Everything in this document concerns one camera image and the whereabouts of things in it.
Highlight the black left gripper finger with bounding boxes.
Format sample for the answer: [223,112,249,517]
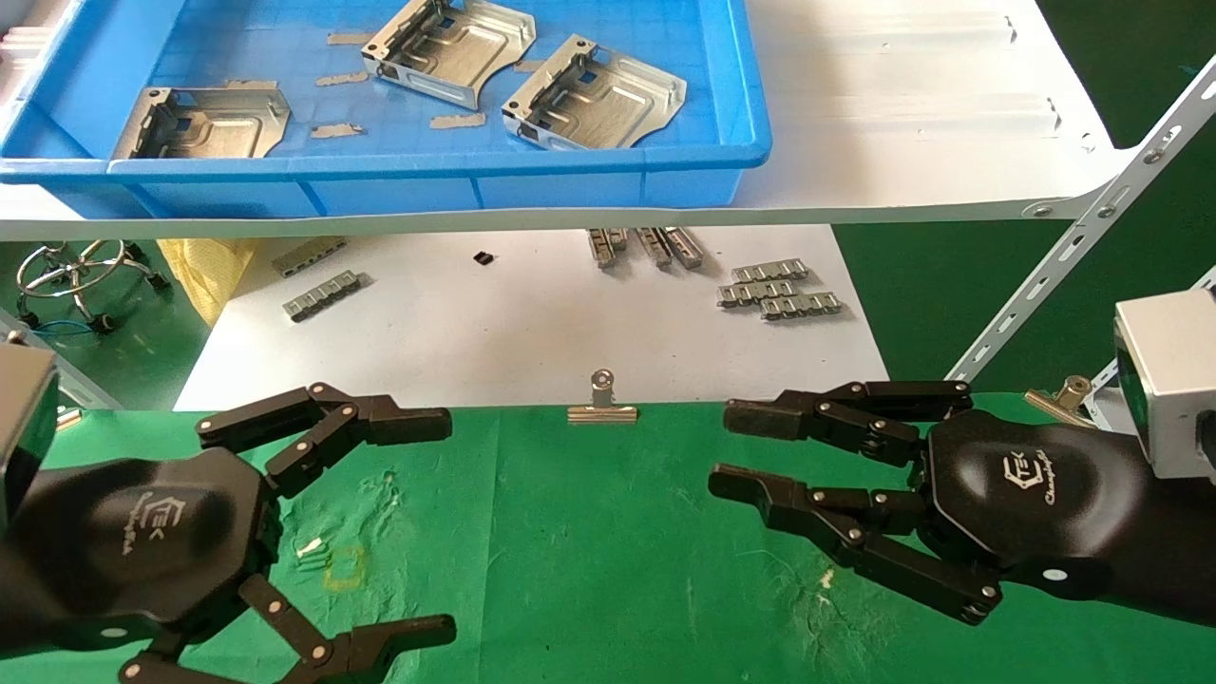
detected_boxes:
[198,383,452,500]
[119,573,457,684]

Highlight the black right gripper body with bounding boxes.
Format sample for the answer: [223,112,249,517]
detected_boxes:
[926,410,1155,599]

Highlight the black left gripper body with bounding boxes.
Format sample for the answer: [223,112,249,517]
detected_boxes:
[0,446,283,658]

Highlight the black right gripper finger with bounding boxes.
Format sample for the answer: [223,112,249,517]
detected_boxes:
[708,463,1003,626]
[724,380,975,466]

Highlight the stamped metal bracket part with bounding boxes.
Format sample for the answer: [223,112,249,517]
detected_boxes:
[361,0,537,110]
[502,35,687,151]
[112,87,292,160]

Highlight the brass binder clip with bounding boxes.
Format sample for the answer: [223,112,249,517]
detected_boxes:
[1024,376,1093,428]

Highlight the white sheet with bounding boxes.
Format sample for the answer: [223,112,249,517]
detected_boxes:
[174,225,889,411]

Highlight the grey slotted angle bar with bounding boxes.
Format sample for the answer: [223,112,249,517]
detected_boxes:
[0,328,120,411]

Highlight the green table cloth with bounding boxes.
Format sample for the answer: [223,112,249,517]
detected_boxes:
[0,394,1216,684]

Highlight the blue plastic tray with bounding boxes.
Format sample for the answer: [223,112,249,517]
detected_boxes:
[0,0,772,219]

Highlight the yellow plastic bag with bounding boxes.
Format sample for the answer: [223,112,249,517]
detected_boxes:
[157,237,257,327]

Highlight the chrome chair base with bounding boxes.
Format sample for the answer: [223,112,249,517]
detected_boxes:
[14,239,172,333]

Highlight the white shelf board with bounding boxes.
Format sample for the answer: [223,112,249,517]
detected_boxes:
[0,0,1141,240]

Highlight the white plastic strips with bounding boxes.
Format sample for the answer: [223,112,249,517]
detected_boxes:
[0,27,58,63]

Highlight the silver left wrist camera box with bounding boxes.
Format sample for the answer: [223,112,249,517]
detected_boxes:
[0,347,60,519]

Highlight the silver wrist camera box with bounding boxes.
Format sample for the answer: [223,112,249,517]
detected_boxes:
[0,347,60,519]
[1113,290,1216,481]

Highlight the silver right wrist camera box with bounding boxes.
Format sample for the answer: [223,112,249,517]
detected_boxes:
[1113,290,1216,481]

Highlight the blue cable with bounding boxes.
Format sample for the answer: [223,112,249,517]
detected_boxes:
[19,318,96,343]

